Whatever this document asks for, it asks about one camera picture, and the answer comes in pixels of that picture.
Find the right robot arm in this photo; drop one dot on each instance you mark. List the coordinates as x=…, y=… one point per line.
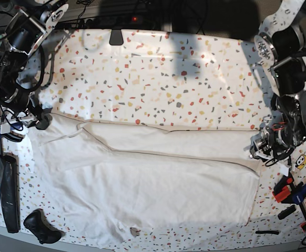
x=24, y=36

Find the blue right bar clamp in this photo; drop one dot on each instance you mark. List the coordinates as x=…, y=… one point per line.
x=286, y=192

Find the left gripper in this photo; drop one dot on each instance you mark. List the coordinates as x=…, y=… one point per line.
x=270, y=147

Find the white T-shirt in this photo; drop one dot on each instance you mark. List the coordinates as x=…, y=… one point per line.
x=109, y=178

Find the black table clip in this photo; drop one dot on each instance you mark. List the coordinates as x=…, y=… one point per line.
x=116, y=37

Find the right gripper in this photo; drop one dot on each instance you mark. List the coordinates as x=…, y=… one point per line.
x=28, y=120

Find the yellow cartoon sticker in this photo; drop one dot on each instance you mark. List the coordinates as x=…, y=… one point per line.
x=300, y=163

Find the terrazzo pattern tablecloth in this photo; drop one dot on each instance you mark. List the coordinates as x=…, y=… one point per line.
x=166, y=81

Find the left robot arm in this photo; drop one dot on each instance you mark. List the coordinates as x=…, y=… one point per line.
x=280, y=43

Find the black game controller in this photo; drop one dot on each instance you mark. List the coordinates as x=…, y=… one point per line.
x=38, y=225

